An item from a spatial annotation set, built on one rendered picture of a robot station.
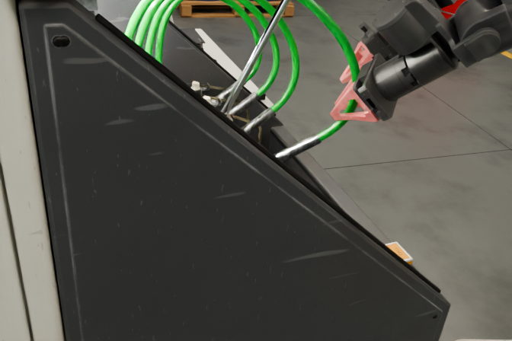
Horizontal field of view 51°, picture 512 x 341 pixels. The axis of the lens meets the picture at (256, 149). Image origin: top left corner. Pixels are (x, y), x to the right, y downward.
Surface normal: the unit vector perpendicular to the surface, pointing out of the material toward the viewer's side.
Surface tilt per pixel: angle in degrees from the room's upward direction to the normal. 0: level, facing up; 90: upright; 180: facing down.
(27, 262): 90
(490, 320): 0
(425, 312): 90
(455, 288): 0
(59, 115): 90
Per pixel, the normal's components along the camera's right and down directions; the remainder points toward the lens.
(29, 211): 0.37, 0.48
